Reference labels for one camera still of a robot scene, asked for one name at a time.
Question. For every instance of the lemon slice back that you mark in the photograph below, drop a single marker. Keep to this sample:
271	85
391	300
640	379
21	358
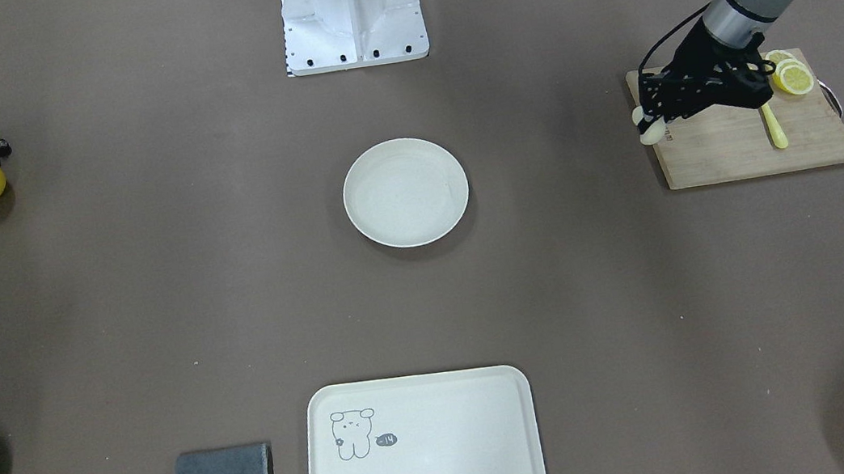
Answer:
779	58

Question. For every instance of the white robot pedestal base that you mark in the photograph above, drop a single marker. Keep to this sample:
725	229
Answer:
332	35

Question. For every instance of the cream round plate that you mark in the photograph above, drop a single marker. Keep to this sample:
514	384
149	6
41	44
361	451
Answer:
405	193

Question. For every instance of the lemon slice front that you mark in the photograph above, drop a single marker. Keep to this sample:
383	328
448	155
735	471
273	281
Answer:
794	77

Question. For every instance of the lemon slice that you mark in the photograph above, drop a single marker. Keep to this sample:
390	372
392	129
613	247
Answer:
779	58
794	77

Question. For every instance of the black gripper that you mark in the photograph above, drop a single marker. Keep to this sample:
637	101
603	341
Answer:
698	56

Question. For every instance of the cream rabbit tray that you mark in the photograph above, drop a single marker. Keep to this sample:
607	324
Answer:
474	421

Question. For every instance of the yellow plastic knife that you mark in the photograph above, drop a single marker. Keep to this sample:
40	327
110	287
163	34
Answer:
776	132

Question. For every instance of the wooden cutting board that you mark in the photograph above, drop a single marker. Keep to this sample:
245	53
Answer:
723	144

